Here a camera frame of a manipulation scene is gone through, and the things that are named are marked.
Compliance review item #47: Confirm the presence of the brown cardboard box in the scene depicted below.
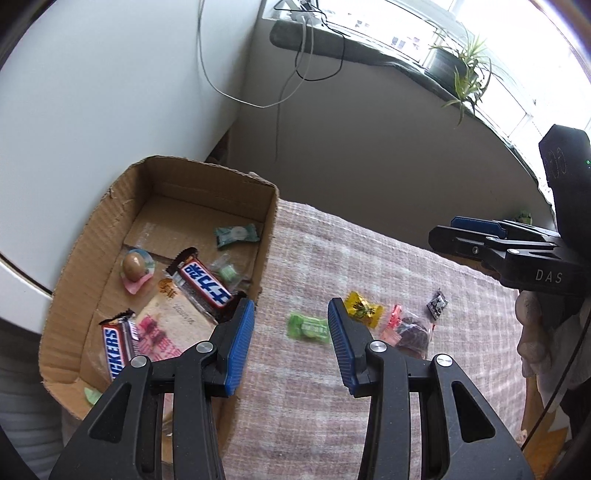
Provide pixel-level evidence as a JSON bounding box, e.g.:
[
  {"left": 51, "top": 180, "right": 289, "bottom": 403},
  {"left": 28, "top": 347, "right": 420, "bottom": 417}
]
[{"left": 39, "top": 156, "right": 279, "bottom": 423}]

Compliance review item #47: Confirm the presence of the potted spider plant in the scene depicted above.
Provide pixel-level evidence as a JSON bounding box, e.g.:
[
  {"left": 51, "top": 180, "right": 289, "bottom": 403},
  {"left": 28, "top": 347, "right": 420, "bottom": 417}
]
[{"left": 426, "top": 27, "right": 504, "bottom": 126}]

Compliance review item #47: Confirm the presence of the pink checkered cloth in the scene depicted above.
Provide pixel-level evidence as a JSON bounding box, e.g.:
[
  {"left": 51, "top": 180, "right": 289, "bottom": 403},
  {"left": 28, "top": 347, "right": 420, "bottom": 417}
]
[{"left": 224, "top": 201, "right": 532, "bottom": 479}]

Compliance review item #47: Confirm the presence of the brown chocolate egg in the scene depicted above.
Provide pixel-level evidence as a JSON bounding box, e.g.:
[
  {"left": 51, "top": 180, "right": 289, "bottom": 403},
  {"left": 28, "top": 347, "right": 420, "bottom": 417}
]
[{"left": 121, "top": 251, "right": 145, "bottom": 283}]

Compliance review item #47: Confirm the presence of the english snickers bar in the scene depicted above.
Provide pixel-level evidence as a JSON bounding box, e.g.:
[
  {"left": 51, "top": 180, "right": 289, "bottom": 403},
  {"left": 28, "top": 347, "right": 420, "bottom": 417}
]
[{"left": 99, "top": 309, "right": 139, "bottom": 381}]

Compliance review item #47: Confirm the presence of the black patterned candy wrapper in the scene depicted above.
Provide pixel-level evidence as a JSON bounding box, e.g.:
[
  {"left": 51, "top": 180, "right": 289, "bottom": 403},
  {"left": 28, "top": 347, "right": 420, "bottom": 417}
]
[{"left": 427, "top": 289, "right": 449, "bottom": 322}]

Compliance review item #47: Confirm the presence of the gloved right hand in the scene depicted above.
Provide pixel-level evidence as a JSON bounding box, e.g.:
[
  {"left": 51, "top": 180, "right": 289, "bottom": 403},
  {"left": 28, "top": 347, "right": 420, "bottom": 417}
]
[{"left": 515, "top": 291, "right": 580, "bottom": 390}]

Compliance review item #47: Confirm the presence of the pink candy sachet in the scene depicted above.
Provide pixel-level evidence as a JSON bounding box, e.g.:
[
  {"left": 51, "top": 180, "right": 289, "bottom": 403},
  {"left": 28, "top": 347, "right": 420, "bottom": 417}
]
[{"left": 380, "top": 304, "right": 402, "bottom": 346}]

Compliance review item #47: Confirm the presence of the mint green candy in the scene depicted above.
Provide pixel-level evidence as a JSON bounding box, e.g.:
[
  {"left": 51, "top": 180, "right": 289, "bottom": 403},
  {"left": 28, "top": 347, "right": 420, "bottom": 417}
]
[{"left": 214, "top": 223, "right": 259, "bottom": 249}]

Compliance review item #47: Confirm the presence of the chinese snickers bar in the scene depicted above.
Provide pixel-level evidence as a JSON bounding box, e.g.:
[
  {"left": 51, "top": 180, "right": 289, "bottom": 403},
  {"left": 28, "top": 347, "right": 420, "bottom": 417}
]
[{"left": 166, "top": 247, "right": 235, "bottom": 323}]

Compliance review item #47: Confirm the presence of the green lid jelly cup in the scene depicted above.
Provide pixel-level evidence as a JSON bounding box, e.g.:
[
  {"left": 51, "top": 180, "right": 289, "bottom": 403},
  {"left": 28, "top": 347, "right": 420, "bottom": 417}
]
[{"left": 83, "top": 387, "right": 102, "bottom": 406}]

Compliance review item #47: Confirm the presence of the clear green candy packet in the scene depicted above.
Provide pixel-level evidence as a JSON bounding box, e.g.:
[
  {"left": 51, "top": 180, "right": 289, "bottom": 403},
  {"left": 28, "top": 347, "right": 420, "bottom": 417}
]
[{"left": 208, "top": 253, "right": 245, "bottom": 292}]

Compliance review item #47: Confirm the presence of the green plum candy packet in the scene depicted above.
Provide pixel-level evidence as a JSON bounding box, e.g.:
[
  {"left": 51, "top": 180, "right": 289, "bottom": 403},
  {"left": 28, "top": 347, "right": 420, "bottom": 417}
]
[{"left": 287, "top": 313, "right": 331, "bottom": 344}]

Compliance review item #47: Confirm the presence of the yellow wrapped candy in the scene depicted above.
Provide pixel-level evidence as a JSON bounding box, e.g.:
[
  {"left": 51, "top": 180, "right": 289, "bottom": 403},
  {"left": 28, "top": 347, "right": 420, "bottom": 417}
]
[{"left": 344, "top": 291, "right": 384, "bottom": 329}]

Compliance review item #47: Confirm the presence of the white cable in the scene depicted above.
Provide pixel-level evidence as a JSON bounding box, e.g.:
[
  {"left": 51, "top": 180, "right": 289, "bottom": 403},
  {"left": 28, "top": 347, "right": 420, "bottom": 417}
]
[{"left": 197, "top": 0, "right": 316, "bottom": 110}]

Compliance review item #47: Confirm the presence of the pink white biscuit pack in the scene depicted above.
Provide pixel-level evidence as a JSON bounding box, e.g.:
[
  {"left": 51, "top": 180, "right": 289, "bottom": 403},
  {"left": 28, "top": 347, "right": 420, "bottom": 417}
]
[{"left": 134, "top": 279, "right": 215, "bottom": 361}]

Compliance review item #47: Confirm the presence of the large clear red date bag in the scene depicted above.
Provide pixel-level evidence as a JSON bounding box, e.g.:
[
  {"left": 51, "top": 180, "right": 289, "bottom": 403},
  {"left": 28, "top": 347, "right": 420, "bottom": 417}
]
[{"left": 396, "top": 313, "right": 434, "bottom": 360}]

